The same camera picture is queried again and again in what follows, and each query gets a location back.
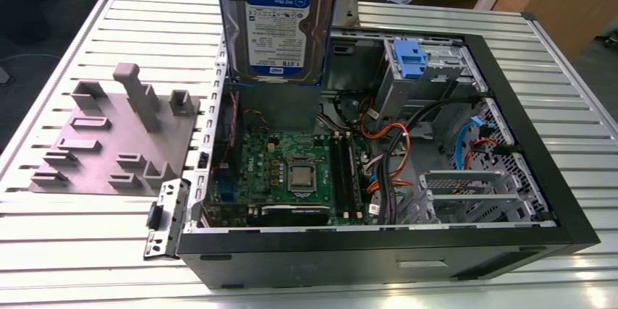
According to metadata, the hard disk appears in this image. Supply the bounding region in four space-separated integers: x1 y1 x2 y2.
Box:
208 0 350 88

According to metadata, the orange power wire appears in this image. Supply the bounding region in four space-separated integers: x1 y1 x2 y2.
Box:
470 137 512 155

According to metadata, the metal disk bay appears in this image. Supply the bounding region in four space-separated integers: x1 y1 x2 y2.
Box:
418 169 554 225

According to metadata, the grey power supply unit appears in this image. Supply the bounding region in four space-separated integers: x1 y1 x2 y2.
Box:
225 79 323 132

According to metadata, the blue drive latch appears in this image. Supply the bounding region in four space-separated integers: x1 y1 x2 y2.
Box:
392 39 428 80

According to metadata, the green motherboard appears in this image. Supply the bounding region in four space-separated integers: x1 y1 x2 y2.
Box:
204 131 382 227

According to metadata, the metal optical drive cage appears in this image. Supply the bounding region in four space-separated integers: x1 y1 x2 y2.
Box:
375 37 487 122

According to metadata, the grey parts rack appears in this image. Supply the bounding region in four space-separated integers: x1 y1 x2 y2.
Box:
27 62 201 197

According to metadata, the black CPU socket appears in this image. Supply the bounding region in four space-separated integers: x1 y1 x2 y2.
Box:
284 156 320 198

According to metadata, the silver CPU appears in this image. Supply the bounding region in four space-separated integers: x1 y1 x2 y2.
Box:
291 166 314 185

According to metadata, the black RAM slot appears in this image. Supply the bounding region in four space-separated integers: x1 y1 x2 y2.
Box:
330 131 350 218
344 133 364 218

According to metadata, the black graphics card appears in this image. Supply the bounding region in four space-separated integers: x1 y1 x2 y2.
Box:
246 204 332 227

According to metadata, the black open PC case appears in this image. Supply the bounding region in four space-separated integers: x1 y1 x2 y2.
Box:
176 19 602 290

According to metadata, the orange wire bundle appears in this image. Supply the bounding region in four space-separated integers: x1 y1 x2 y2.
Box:
359 122 412 194

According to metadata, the blue data wire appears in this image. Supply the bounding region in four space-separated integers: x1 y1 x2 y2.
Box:
455 116 494 172

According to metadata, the black cable bundle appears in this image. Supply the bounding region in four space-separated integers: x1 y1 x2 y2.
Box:
375 95 483 225

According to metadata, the metal card retention bracket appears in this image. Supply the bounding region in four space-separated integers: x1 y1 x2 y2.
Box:
143 177 192 261

